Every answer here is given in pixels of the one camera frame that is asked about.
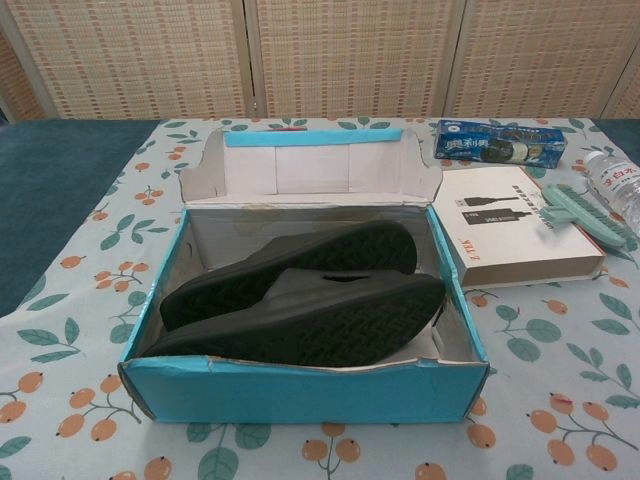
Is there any black rubber slipper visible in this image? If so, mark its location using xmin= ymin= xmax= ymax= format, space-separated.
xmin=159 ymin=219 xmax=407 ymax=331
xmin=133 ymin=269 xmax=447 ymax=362

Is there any blue cardboard shoe box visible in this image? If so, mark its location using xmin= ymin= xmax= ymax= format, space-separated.
xmin=117 ymin=127 xmax=489 ymax=421

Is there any blue cookie snack package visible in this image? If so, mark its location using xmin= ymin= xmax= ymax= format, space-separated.
xmin=433 ymin=118 xmax=567 ymax=166

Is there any woven bamboo folding screen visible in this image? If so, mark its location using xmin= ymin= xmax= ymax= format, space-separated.
xmin=0 ymin=0 xmax=640 ymax=124

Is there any floral leaf print tablecloth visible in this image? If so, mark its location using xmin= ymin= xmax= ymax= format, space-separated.
xmin=0 ymin=117 xmax=640 ymax=480

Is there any green cleaning brush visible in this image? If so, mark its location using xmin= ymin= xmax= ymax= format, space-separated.
xmin=533 ymin=182 xmax=629 ymax=250

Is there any clear plastic water bottle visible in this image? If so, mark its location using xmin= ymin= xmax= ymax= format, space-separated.
xmin=582 ymin=149 xmax=640 ymax=224

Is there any white cable product box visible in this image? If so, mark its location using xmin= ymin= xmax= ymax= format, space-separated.
xmin=433 ymin=168 xmax=607 ymax=289

